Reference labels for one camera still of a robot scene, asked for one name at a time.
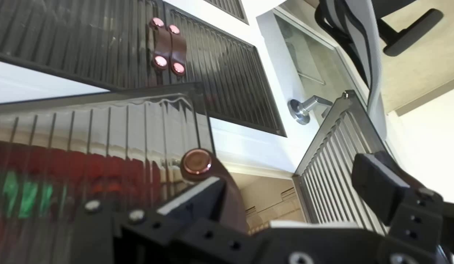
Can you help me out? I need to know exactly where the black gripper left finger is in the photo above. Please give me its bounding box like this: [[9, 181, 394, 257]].
[[79, 175, 268, 264]]

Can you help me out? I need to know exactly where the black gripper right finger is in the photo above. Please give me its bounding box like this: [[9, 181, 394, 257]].
[[350, 152, 454, 264]]

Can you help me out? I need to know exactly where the white stacked storage cabinet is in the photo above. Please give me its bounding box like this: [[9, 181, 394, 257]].
[[0, 0, 400, 237]]

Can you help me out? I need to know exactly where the white framed glass door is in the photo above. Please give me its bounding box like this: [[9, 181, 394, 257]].
[[255, 0, 393, 149]]

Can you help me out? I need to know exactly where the grey office chair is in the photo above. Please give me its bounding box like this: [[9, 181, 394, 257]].
[[314, 0, 445, 115]]

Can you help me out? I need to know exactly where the silver door handle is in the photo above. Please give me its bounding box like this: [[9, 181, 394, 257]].
[[287, 94, 336, 127]]

